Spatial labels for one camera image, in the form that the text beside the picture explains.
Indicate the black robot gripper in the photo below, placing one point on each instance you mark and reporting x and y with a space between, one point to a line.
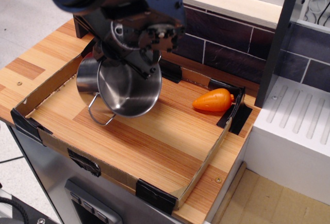
121 45

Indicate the stainless steel pot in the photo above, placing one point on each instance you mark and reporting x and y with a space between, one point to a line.
109 90

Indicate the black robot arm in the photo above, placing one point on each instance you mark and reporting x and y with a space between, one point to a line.
159 23

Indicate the orange plastic toy carrot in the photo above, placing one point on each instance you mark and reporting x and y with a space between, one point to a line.
217 100

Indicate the light wooden shelf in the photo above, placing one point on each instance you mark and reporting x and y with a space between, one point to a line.
252 11

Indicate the grey oven control panel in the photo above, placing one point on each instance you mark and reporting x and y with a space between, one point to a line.
89 209

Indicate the white ridged drainboard sink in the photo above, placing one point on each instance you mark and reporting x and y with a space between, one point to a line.
289 142

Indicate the dark grey left post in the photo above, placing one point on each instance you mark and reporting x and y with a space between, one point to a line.
82 27

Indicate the dark grey post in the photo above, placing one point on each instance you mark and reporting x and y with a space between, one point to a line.
288 17
82 27

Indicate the dark grey right post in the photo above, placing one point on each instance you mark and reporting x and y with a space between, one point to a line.
288 17

